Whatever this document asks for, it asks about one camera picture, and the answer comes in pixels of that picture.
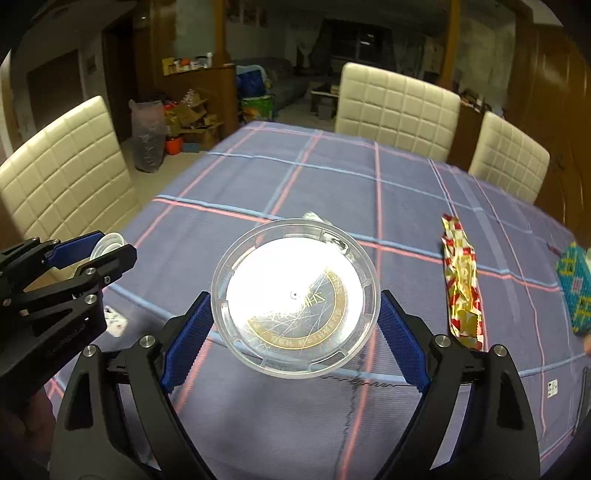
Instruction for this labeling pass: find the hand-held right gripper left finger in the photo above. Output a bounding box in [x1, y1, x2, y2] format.
[48, 291, 219, 480]

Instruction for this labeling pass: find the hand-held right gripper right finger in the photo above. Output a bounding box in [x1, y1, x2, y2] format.
[376, 290, 541, 480]

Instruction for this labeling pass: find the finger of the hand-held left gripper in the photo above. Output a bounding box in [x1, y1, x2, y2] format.
[44, 244, 138, 303]
[0, 231, 106, 282]

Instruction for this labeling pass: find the white plastic cap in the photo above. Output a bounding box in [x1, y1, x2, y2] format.
[90, 233, 125, 265]

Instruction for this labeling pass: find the clear round plastic lid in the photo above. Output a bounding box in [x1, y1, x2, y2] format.
[211, 219, 382, 379]

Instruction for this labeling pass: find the person's left forearm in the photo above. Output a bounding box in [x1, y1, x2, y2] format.
[0, 388, 57, 468]

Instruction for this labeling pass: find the cream quilted chair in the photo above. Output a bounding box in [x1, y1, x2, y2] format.
[468, 111, 551, 204]
[335, 62, 461, 162]
[0, 95, 139, 250]

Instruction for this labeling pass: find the red gold foil wrapper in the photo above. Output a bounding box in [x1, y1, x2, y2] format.
[438, 213, 485, 352]

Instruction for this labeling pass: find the translucent plastic bag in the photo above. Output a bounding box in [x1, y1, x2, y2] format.
[129, 99, 168, 174]

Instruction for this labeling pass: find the pile of cardboard boxes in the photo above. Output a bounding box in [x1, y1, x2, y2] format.
[164, 92, 225, 153]

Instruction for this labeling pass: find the colourful beaded box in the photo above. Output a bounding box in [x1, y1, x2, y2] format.
[556, 241, 591, 334]

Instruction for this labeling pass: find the blue plaid tablecloth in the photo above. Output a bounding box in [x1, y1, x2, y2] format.
[44, 121, 591, 480]

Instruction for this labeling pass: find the wooden cabinet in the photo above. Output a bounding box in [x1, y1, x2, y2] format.
[161, 60, 238, 153]

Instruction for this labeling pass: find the blue bag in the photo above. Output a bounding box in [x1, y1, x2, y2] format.
[236, 65, 274, 123]

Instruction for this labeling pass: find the grey sofa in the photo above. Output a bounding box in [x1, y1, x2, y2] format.
[235, 58, 334, 104]

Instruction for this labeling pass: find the low coffee table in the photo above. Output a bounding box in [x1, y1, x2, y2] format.
[309, 80, 343, 121]

